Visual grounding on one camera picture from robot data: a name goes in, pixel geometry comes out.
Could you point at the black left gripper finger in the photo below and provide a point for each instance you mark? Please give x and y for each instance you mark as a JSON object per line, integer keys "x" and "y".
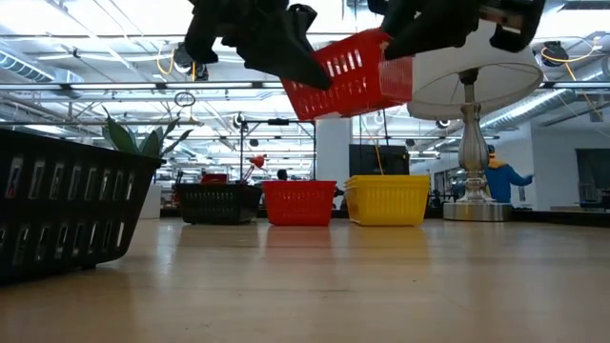
{"x": 286, "y": 57}
{"x": 302, "y": 19}

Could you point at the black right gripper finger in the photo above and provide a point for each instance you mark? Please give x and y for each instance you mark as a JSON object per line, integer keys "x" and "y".
{"x": 429, "y": 35}
{"x": 377, "y": 6}

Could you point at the table lamp with white shade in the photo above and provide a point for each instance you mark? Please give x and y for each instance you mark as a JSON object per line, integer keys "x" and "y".
{"x": 476, "y": 81}

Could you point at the white pillar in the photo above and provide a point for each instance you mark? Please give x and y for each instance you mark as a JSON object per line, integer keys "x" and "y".
{"x": 333, "y": 147}

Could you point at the red round object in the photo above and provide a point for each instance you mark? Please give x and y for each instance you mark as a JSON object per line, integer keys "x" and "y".
{"x": 258, "y": 161}

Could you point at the person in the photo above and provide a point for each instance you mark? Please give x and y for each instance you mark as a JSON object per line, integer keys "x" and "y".
{"x": 502, "y": 183}
{"x": 282, "y": 175}

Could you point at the black monitor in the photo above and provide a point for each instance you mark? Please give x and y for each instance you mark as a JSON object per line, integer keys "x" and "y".
{"x": 367, "y": 162}

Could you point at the red box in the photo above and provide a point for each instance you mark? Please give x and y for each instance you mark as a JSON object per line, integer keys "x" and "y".
{"x": 214, "y": 179}

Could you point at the green plant in white pot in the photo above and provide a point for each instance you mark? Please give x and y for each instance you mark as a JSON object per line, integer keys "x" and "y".
{"x": 121, "y": 138}

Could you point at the black background frame rig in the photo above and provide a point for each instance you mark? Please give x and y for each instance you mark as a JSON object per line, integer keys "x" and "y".
{"x": 278, "y": 122}

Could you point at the silver air duct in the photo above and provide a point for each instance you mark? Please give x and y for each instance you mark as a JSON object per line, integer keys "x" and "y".
{"x": 524, "y": 107}
{"x": 28, "y": 69}

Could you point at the black aluminium table frame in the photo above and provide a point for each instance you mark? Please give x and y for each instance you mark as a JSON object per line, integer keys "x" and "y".
{"x": 562, "y": 216}

